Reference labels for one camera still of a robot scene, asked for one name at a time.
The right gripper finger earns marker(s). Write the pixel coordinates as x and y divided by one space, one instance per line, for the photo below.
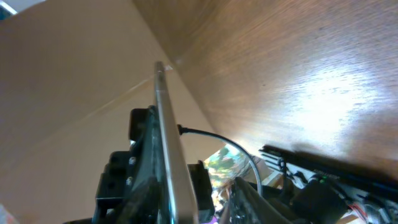
248 207

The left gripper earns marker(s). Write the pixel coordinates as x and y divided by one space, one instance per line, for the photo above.
132 187

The black Samsung Galaxy phone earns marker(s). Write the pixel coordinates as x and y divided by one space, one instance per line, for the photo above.
182 200

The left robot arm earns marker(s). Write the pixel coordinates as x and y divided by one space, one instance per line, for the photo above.
315 193

